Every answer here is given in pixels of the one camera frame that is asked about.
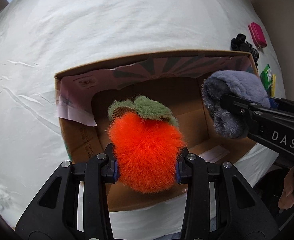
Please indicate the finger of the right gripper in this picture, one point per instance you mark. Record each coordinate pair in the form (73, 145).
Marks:
(282, 104)
(240, 108)

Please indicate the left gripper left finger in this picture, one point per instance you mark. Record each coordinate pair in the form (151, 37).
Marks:
(72, 203)

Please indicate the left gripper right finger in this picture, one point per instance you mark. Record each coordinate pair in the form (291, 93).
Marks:
(220, 203)

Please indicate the grey fluffy plush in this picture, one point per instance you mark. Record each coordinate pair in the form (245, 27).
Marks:
(239, 83)

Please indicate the magenta zip pouch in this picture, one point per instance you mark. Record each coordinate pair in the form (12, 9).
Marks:
(257, 35)

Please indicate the orange fluffy plush fruit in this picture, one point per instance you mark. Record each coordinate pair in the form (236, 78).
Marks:
(147, 142)

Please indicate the person's right hand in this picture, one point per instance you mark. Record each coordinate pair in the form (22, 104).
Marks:
(286, 200)

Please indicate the green wet wipes pack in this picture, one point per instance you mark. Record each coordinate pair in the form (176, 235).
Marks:
(266, 77)

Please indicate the black patterned scrunchie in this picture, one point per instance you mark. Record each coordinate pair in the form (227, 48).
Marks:
(255, 55)

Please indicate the brown cardboard box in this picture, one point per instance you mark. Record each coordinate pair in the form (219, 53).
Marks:
(163, 86)

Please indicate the pale green bed sheet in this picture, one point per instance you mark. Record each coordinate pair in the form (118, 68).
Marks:
(39, 38)

